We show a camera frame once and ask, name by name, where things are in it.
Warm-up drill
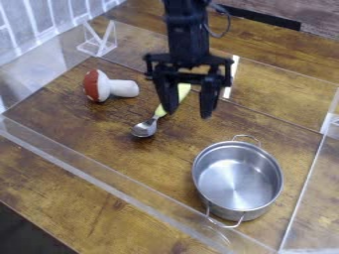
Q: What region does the red white toy mushroom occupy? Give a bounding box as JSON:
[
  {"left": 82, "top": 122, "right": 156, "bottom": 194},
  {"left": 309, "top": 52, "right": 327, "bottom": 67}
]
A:
[{"left": 82, "top": 69, "right": 138, "bottom": 102}]

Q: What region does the green handled metal spoon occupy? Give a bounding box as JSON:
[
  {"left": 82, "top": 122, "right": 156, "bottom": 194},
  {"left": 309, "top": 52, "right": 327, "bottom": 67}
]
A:
[{"left": 130, "top": 83, "right": 190, "bottom": 138}]

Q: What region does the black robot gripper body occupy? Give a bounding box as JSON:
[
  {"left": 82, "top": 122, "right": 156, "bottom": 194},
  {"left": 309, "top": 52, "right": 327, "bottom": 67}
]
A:
[{"left": 142, "top": 13, "right": 233, "bottom": 87}]

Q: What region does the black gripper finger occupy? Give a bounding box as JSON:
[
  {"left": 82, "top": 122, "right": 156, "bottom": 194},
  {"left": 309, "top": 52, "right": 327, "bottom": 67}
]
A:
[
  {"left": 152, "top": 64, "right": 178, "bottom": 114},
  {"left": 200, "top": 75, "right": 221, "bottom": 119}
]

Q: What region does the black strip on table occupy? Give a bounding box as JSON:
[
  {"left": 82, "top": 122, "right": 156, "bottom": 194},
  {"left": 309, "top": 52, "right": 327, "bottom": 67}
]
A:
[{"left": 221, "top": 3, "right": 301, "bottom": 31}]

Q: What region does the stainless steel pot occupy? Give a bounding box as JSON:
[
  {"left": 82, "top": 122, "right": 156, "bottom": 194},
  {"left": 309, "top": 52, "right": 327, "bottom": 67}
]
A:
[{"left": 192, "top": 134, "right": 282, "bottom": 228}]

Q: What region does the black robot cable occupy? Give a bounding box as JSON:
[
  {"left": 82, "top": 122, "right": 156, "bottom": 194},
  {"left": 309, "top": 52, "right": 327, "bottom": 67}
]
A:
[{"left": 202, "top": 1, "right": 233, "bottom": 40}]

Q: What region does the clear acrylic triangular stand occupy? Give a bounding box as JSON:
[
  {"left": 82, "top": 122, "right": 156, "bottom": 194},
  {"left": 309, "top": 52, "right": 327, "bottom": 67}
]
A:
[{"left": 77, "top": 21, "right": 117, "bottom": 58}]

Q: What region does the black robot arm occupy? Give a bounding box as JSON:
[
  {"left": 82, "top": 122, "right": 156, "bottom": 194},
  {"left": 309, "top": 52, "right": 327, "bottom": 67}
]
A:
[{"left": 142, "top": 0, "right": 234, "bottom": 118}]

